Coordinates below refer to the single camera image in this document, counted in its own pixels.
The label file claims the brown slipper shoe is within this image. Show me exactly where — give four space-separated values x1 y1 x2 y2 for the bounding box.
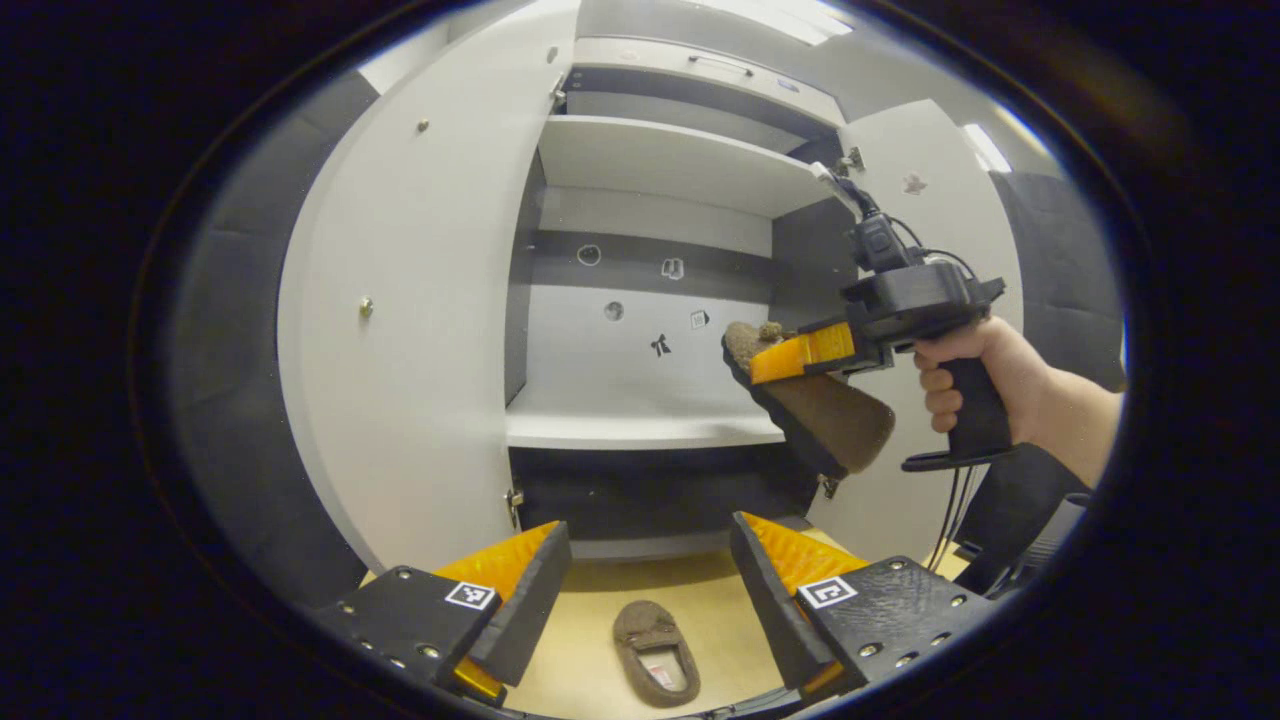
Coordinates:
612 600 701 709
722 320 897 479

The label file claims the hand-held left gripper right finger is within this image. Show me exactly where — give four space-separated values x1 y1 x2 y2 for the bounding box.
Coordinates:
730 513 996 706

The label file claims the white shoe cabinet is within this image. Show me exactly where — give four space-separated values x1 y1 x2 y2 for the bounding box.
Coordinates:
505 35 851 561

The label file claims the black backdrop cloth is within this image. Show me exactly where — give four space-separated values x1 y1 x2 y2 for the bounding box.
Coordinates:
960 170 1126 596
165 70 381 606

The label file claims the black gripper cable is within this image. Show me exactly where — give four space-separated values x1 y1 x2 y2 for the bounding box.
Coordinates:
928 466 981 576

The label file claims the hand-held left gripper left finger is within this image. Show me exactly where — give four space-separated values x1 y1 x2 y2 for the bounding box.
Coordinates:
315 522 573 709

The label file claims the white cabinet drawer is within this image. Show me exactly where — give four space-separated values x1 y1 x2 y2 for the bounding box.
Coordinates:
572 37 849 129

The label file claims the white cabinet shelf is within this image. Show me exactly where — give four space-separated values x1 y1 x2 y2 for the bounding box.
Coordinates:
538 115 831 219

